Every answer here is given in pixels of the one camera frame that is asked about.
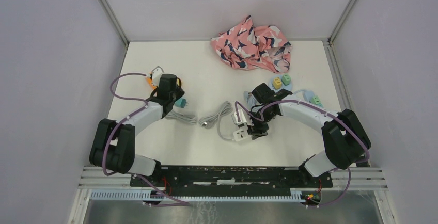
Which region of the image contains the white power strip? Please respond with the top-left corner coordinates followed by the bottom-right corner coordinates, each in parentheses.
top-left (233, 127), bottom-right (252, 142)

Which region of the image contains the teal USB plug adapter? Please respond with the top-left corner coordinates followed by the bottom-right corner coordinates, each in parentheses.
top-left (174, 98), bottom-right (188, 108)

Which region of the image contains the orange power strip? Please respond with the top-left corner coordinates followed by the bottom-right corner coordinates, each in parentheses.
top-left (145, 74), bottom-right (157, 90)

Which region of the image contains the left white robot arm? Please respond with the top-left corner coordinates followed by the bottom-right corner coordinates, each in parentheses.
top-left (89, 73), bottom-right (185, 186)

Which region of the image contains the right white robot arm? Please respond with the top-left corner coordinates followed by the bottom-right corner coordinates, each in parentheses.
top-left (235, 83), bottom-right (371, 187)

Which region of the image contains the yellow adapter on round socket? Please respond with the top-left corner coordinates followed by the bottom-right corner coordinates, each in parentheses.
top-left (272, 77), bottom-right (282, 89)

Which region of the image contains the round blue socket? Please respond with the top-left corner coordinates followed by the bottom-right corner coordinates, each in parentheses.
top-left (267, 74), bottom-right (293, 92)

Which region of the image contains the green adapter on round socket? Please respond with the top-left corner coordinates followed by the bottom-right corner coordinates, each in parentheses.
top-left (281, 74), bottom-right (291, 86)

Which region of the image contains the light blue power strip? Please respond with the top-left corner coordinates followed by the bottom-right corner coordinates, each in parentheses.
top-left (303, 90), bottom-right (323, 108)

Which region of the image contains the green adapter on blue strip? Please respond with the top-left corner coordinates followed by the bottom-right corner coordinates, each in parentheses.
top-left (310, 95), bottom-right (323, 107)

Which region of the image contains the pink patterned cloth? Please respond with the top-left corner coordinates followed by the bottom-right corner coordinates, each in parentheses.
top-left (210, 15), bottom-right (292, 74)

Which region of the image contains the coiled light blue cable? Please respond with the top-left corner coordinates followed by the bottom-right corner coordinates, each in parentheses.
top-left (243, 91), bottom-right (261, 108)

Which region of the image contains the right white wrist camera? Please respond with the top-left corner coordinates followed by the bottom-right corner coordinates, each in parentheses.
top-left (232, 109), bottom-right (253, 126)

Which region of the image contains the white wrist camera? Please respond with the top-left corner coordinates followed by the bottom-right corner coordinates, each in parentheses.
top-left (151, 66), bottom-right (164, 86)
top-left (232, 109), bottom-right (253, 126)

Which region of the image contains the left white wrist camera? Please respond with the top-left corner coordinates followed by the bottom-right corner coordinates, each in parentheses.
top-left (151, 66), bottom-right (164, 86)

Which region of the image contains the grey cable of orange strip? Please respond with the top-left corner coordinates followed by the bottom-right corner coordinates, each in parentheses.
top-left (165, 110), bottom-right (198, 125)

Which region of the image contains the grey cable of white strip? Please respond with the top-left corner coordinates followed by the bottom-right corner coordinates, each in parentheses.
top-left (198, 101), bottom-right (235, 142)

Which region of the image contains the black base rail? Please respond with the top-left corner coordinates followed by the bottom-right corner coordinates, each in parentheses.
top-left (146, 165), bottom-right (333, 197)

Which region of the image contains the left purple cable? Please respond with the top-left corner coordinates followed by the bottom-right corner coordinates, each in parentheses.
top-left (102, 72), bottom-right (191, 207)

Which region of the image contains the purple cable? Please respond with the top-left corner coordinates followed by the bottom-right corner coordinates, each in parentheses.
top-left (234, 99), bottom-right (371, 209)
top-left (102, 72), bottom-right (191, 207)

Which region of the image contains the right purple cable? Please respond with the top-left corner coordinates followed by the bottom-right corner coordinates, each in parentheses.
top-left (234, 99), bottom-right (371, 209)

